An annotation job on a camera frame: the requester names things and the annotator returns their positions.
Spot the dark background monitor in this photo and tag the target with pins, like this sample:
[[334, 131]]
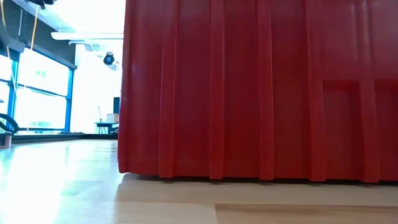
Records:
[[116, 105]]

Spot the red plastic bin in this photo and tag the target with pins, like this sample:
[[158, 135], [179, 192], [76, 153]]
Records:
[[248, 93]]

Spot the black aluminium table frame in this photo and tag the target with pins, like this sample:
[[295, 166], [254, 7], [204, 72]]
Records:
[[62, 137]]

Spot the brown post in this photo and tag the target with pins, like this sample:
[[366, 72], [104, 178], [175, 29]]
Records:
[[7, 140]]

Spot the blue background table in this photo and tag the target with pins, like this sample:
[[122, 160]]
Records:
[[104, 124]]

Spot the round black hanging device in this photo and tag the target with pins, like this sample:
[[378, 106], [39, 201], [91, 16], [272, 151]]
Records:
[[109, 59]]

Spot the white overhead light bar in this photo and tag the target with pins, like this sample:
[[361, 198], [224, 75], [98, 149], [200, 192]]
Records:
[[87, 35]]

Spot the cardboard box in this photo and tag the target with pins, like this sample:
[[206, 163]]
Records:
[[112, 118]]

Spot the blue window frame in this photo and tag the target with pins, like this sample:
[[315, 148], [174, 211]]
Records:
[[69, 102]]

